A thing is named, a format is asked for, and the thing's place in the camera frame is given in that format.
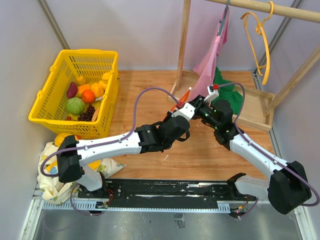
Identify clear zip bag orange zipper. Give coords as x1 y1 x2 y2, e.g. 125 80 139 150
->
167 87 192 117

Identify green cabbage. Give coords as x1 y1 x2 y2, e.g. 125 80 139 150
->
65 97 85 115

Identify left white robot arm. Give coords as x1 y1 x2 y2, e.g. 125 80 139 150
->
56 103 196 198

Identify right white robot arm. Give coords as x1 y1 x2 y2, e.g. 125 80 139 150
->
190 95 312 215

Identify green cloth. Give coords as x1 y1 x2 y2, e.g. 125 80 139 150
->
211 67 243 115

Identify pink cloth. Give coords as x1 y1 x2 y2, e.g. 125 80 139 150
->
188 9 230 101

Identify wooden clothes rack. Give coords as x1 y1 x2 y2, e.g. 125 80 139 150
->
167 0 320 133

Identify brown bread roll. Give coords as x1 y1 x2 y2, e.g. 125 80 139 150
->
91 105 101 122

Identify purple grapes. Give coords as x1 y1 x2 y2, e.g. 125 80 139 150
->
77 104 96 122

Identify yellow bell pepper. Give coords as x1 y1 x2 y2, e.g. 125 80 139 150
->
90 82 105 98

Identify yellow bananas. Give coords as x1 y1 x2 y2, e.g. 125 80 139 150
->
98 72 110 90

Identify orange fruit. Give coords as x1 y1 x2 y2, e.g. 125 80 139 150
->
81 90 96 104

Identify orange mango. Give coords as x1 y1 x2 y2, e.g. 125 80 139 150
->
75 83 91 98

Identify grey clothes hanger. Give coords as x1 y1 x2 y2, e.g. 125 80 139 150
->
217 0 230 36

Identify yellow lemon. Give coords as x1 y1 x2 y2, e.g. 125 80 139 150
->
75 75 87 86

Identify yellow clothes hanger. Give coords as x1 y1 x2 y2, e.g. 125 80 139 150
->
240 0 275 86

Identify purple sweet potato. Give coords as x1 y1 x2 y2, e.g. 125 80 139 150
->
66 81 78 99

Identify sliced mango toy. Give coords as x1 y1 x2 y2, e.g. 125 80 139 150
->
54 133 82 147

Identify yellow plastic basket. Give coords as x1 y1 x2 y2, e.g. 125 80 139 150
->
28 49 120 139

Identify yellow patterned cloth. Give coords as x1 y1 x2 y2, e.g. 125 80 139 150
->
37 142 126 205

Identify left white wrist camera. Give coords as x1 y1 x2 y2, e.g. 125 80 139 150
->
171 102 196 121

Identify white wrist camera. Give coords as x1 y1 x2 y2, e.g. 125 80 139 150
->
171 102 196 121
204 84 219 104

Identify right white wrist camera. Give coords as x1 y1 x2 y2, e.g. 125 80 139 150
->
204 84 219 104

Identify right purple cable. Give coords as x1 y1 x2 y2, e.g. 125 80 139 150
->
214 82 320 207

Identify purple cable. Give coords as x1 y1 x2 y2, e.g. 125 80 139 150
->
39 86 185 178
214 82 320 207

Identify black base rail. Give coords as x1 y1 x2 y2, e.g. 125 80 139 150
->
78 178 256 211

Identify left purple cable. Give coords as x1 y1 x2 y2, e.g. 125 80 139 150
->
39 86 185 178

